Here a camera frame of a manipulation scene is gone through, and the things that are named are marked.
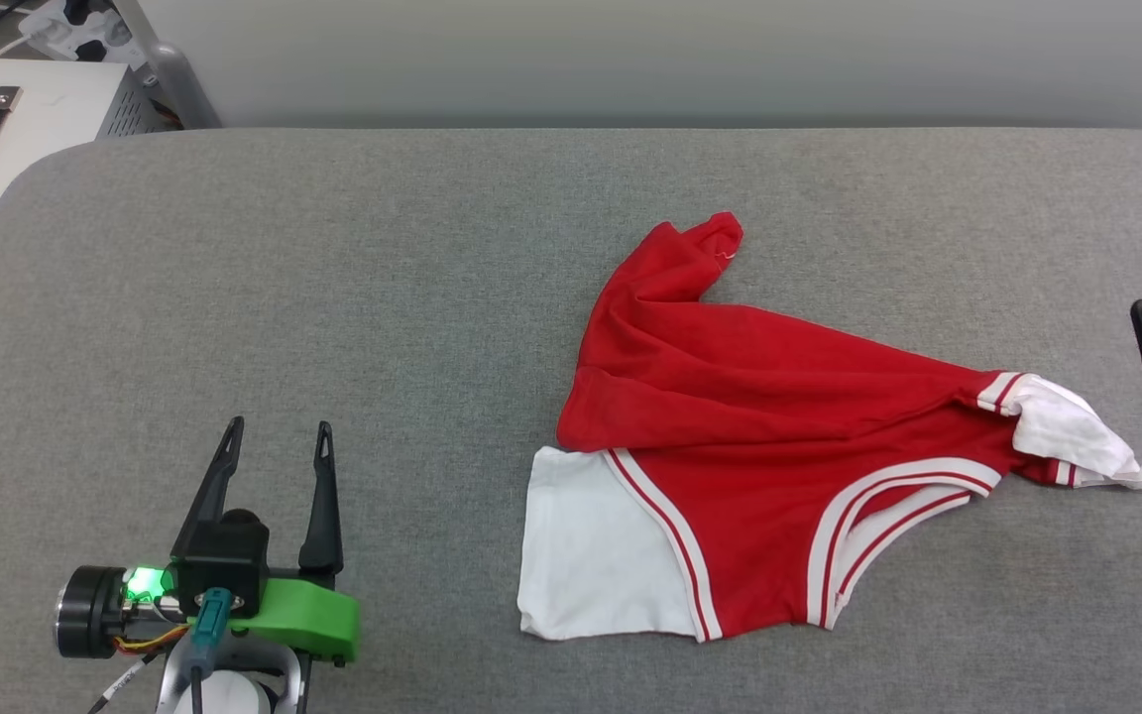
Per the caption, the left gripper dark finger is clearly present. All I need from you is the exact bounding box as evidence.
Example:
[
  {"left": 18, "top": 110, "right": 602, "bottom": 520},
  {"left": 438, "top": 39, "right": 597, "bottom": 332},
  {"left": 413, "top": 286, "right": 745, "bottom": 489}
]
[
  {"left": 297, "top": 421, "right": 345, "bottom": 579},
  {"left": 171, "top": 416, "right": 245, "bottom": 556}
]

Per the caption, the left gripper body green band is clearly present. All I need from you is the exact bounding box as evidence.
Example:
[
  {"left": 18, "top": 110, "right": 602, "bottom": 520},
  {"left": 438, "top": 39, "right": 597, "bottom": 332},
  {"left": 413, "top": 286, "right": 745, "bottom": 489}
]
[{"left": 56, "top": 565, "right": 362, "bottom": 663}]

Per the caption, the red white sports shirt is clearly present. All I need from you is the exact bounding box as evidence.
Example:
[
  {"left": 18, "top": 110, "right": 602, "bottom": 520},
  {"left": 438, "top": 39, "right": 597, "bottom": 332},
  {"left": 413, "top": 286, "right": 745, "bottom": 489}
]
[{"left": 516, "top": 211, "right": 1142, "bottom": 644}]

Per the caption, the white power supply box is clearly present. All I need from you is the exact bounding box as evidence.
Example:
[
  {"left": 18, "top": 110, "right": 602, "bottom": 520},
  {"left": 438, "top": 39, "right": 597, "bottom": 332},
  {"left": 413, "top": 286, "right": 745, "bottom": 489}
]
[{"left": 0, "top": 57, "right": 173, "bottom": 291}]

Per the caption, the white socket strip with plugs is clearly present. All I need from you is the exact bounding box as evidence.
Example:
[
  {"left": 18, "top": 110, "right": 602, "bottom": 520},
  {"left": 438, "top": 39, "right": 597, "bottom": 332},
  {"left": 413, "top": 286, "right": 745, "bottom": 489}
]
[{"left": 21, "top": 0, "right": 152, "bottom": 66}]

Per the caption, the teal plug cable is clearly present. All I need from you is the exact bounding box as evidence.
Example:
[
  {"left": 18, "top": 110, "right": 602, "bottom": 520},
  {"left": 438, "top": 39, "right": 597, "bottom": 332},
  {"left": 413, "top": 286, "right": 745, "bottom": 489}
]
[{"left": 187, "top": 587, "right": 236, "bottom": 714}]

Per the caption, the pale partition frame post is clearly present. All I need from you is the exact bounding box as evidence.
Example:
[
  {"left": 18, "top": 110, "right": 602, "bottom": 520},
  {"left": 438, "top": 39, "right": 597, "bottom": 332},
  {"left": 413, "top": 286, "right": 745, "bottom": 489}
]
[{"left": 115, "top": 0, "right": 224, "bottom": 131}]

